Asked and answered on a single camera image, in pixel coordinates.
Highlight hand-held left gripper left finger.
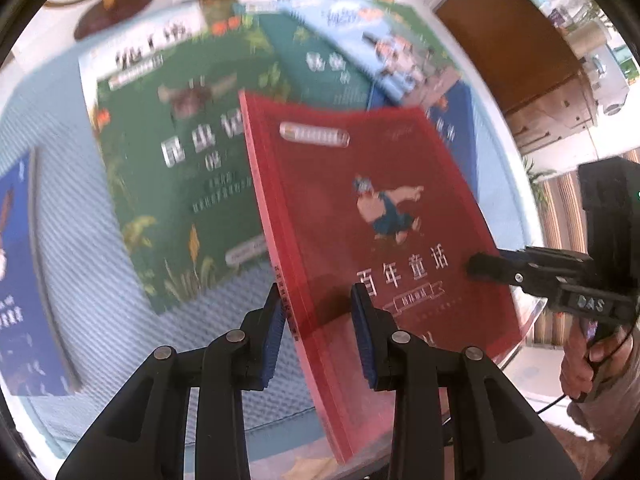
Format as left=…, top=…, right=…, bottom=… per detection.
left=55, top=284, right=287, bottom=480

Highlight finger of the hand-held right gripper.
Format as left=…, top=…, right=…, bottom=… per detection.
left=464, top=253, right=567, bottom=302
left=519, top=245, right=594, bottom=271

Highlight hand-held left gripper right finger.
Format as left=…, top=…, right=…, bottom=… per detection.
left=350, top=284, right=583, bottom=480

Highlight red book with cartoon figure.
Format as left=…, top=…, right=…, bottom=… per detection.
left=238, top=90, right=527, bottom=466

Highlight blue book with rider picture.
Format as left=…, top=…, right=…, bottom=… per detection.
left=367, top=79, right=482, bottom=202

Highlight person's right forearm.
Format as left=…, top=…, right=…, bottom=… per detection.
left=567, top=332, right=640, bottom=461

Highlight person's right hand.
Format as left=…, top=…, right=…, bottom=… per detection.
left=558, top=317, right=627, bottom=402

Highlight brown striped rug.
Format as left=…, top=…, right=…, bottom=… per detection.
left=532, top=149, right=640, bottom=347

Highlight green potted plant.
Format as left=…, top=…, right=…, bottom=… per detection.
left=520, top=156, right=557, bottom=212

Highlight green book with beetle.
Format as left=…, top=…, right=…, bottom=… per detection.
left=94, top=54, right=282, bottom=314

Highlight white vase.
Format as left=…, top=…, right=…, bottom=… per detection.
left=570, top=19, right=609, bottom=51

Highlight brown wooden cabinet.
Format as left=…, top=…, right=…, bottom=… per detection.
left=432, top=0, right=602, bottom=157

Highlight light blue quilted mat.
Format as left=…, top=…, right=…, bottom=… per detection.
left=0, top=45, right=543, bottom=466

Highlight light blue illustrated book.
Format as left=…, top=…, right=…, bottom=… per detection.
left=279, top=0, right=464, bottom=107

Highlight blue book with bird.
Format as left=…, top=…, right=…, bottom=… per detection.
left=0, top=147, right=84, bottom=397

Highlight dark teal green book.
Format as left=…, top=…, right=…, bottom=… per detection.
left=259, top=12, right=387, bottom=112

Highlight antique yellow desk globe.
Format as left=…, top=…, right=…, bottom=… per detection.
left=49, top=0, right=156, bottom=42

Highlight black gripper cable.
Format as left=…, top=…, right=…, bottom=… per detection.
left=536, top=310, right=640, bottom=417

